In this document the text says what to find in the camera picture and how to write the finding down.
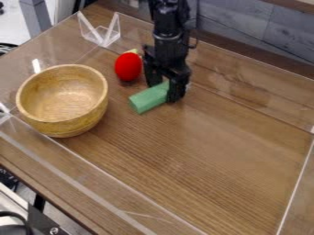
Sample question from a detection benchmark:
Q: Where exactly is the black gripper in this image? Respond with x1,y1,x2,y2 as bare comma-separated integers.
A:
143,29,191,103

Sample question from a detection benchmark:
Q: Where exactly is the green rectangular block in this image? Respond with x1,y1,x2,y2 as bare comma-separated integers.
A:
128,82,170,114

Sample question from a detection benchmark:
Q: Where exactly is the brown wooden bowl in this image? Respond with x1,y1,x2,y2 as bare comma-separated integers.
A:
16,64,109,138

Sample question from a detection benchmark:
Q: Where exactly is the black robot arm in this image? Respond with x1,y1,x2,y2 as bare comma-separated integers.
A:
142,0,198,103

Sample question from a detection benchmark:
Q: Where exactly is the red plush strawberry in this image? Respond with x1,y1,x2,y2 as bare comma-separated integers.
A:
113,50,142,82

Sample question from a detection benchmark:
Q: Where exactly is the black table leg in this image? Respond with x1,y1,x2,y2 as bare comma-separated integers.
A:
33,195,45,212

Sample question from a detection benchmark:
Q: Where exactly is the clear acrylic corner bracket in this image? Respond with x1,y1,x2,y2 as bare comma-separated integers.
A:
77,11,122,48

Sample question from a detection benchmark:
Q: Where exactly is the grey post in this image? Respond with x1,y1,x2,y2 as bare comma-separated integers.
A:
19,0,52,38

